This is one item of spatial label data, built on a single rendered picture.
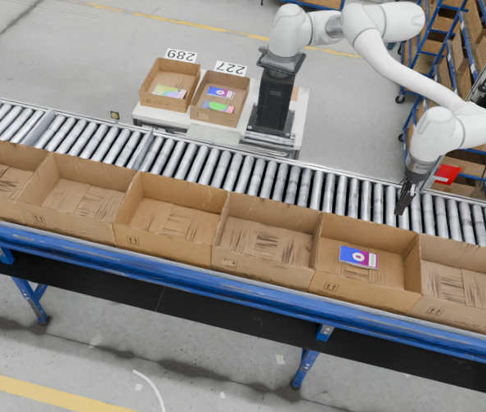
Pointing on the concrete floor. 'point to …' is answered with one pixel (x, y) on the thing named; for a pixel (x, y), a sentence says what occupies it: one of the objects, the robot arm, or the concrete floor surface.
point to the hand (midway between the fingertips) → (400, 207)
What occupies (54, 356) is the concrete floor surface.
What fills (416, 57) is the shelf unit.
